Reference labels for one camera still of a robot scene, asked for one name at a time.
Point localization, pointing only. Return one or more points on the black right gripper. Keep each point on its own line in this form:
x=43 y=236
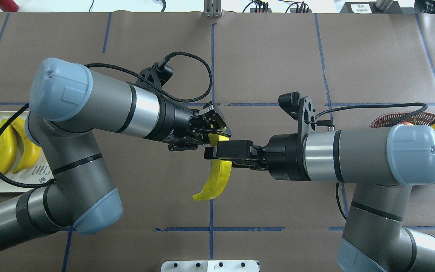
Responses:
x=284 y=156

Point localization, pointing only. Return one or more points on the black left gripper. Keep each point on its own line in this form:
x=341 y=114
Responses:
x=175 y=122

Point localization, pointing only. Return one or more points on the yellow-green banana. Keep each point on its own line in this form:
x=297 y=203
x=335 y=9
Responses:
x=220 y=173

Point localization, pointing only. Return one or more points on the yellow banana with stem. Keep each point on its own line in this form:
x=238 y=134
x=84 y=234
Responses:
x=31 y=152

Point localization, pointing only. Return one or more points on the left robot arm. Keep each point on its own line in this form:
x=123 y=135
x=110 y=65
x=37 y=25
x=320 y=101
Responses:
x=69 y=100

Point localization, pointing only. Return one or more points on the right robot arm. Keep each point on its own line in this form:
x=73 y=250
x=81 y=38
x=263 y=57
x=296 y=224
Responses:
x=384 y=163

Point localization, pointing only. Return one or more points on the brown wicker basket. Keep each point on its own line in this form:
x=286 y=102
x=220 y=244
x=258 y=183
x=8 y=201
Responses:
x=423 y=118

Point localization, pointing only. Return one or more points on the pink red apple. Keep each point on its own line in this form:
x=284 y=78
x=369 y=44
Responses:
x=407 y=123

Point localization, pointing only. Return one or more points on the red bottle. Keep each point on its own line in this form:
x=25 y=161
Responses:
x=8 y=6

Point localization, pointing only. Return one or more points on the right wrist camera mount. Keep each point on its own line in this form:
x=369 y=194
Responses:
x=301 y=109

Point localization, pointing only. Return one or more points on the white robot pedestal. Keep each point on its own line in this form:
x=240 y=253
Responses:
x=210 y=266

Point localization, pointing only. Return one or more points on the aluminium frame post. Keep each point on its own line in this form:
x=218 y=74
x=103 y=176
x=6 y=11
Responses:
x=212 y=8

